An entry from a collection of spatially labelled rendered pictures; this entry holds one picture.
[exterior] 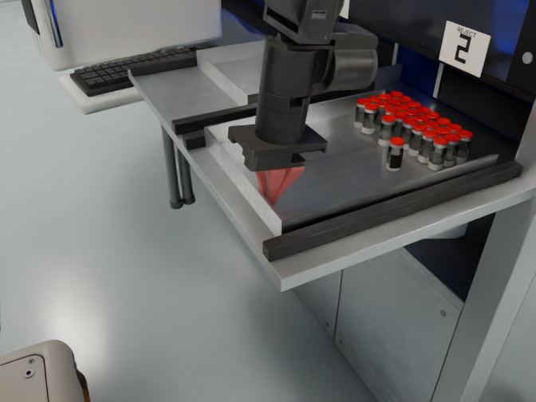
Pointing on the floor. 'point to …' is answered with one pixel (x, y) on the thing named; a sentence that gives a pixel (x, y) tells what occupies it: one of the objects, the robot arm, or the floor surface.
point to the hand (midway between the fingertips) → (268, 201)
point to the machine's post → (494, 289)
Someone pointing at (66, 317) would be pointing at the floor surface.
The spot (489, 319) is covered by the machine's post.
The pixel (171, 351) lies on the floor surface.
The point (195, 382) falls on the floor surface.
